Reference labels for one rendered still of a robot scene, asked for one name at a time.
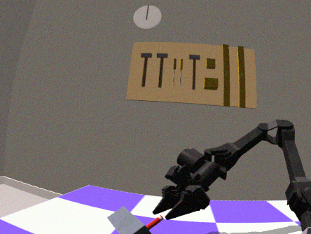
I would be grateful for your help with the dark red peg with white band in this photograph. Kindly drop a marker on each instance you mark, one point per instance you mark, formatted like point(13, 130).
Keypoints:
point(155, 222)

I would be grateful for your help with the dark grey sloped panel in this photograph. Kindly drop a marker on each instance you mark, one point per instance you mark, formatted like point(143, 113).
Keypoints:
point(127, 223)

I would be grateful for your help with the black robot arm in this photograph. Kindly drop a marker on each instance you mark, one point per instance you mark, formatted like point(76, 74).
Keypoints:
point(298, 193)

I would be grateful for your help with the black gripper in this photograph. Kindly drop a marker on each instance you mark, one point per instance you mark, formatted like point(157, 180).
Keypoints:
point(186, 200)

